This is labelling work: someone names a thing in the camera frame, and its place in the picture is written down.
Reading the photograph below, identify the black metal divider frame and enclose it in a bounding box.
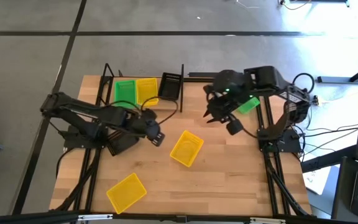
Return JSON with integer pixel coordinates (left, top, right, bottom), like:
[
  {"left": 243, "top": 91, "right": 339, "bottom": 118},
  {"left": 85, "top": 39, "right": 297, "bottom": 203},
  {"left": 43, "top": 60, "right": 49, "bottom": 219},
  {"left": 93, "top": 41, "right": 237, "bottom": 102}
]
[{"left": 98, "top": 62, "right": 185, "bottom": 113}]

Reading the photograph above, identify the green plastic basket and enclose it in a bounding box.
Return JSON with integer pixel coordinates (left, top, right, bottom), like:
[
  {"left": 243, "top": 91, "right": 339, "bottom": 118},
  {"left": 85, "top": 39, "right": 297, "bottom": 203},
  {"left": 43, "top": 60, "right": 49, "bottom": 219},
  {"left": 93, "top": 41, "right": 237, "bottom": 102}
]
[
  {"left": 237, "top": 96, "right": 261, "bottom": 115},
  {"left": 113, "top": 79, "right": 138, "bottom": 109}
]

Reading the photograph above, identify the yellow plastic basket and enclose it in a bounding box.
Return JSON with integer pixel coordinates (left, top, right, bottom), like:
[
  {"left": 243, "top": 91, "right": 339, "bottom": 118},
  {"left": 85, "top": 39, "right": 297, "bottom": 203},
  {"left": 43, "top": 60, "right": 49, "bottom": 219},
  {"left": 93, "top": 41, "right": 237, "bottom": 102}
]
[
  {"left": 169, "top": 129, "right": 204, "bottom": 168},
  {"left": 135, "top": 77, "right": 160, "bottom": 107},
  {"left": 106, "top": 172, "right": 148, "bottom": 215}
]

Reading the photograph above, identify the black desk leg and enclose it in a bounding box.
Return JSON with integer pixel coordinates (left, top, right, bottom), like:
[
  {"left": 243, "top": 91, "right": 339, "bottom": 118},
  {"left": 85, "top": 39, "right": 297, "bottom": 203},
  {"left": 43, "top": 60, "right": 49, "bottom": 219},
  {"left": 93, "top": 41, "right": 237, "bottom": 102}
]
[{"left": 317, "top": 58, "right": 358, "bottom": 85}]

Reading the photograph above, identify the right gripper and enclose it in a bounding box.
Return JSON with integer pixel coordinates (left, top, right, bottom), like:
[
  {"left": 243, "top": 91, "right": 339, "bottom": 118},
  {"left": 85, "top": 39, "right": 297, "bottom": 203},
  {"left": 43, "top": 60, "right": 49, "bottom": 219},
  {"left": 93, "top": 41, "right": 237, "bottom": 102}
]
[{"left": 203, "top": 68, "right": 253, "bottom": 124}]

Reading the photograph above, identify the black cable bundle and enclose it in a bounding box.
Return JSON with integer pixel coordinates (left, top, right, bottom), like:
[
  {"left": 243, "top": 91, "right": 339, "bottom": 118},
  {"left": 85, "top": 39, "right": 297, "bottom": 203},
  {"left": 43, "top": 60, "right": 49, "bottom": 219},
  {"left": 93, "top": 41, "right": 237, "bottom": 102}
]
[
  {"left": 267, "top": 167, "right": 310, "bottom": 216},
  {"left": 54, "top": 164, "right": 99, "bottom": 212}
]

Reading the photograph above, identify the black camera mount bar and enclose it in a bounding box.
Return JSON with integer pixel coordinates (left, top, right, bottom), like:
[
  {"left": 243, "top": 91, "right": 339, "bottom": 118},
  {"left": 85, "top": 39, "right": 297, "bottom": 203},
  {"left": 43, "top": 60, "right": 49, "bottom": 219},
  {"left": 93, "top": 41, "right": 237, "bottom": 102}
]
[{"left": 0, "top": 211, "right": 358, "bottom": 224}]

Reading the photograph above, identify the black side desk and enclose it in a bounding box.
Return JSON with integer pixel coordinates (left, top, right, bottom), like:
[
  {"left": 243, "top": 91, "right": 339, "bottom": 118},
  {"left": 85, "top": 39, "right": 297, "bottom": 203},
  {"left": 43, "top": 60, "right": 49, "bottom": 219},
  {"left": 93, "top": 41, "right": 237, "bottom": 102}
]
[{"left": 301, "top": 144, "right": 358, "bottom": 224}]

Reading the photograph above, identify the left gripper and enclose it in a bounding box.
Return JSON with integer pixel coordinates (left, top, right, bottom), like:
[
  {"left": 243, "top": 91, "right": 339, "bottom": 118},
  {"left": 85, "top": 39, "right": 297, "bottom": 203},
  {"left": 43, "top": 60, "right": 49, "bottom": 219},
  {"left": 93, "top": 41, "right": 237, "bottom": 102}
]
[{"left": 124, "top": 107, "right": 162, "bottom": 141}]

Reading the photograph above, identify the black plastic basket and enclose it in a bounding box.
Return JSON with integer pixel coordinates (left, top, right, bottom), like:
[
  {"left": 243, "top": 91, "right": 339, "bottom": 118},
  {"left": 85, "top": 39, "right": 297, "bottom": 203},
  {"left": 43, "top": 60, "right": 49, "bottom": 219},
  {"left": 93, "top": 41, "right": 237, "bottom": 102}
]
[
  {"left": 106, "top": 130, "right": 140, "bottom": 156},
  {"left": 157, "top": 72, "right": 182, "bottom": 101}
]

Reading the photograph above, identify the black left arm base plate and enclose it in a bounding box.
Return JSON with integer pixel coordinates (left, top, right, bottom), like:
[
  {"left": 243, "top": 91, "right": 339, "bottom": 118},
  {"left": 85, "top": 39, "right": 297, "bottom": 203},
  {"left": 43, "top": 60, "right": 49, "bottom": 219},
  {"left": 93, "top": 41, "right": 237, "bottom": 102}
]
[{"left": 63, "top": 130, "right": 108, "bottom": 149}]

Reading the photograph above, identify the white paper sheet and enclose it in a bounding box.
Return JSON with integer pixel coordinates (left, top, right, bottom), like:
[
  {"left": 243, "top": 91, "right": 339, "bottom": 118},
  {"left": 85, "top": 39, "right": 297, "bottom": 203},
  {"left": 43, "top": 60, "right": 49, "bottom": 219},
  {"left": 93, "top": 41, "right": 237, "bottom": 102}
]
[{"left": 302, "top": 170, "right": 326, "bottom": 196}]

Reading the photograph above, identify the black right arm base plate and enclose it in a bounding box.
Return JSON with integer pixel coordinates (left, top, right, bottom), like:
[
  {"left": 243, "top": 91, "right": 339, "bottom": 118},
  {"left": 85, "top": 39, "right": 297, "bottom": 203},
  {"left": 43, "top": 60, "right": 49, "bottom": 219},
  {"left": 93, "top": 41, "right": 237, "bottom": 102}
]
[{"left": 258, "top": 129, "right": 303, "bottom": 154}]

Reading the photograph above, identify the black aluminium table frame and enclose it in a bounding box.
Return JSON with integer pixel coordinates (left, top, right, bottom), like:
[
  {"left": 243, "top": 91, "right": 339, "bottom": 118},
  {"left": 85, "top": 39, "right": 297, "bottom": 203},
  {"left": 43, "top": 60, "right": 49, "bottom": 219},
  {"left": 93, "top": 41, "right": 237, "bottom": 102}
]
[{"left": 50, "top": 73, "right": 313, "bottom": 217}]

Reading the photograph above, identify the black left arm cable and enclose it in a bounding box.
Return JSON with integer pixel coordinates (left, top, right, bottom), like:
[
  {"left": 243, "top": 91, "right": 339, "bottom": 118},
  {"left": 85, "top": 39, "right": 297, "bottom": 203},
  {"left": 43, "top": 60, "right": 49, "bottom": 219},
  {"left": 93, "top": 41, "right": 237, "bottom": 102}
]
[{"left": 107, "top": 95, "right": 179, "bottom": 126}]

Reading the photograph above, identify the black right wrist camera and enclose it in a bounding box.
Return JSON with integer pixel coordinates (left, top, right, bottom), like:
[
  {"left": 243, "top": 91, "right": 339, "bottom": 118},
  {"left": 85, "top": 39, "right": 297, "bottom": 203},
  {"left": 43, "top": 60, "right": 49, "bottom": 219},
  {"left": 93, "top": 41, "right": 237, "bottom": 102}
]
[{"left": 227, "top": 119, "right": 244, "bottom": 136}]

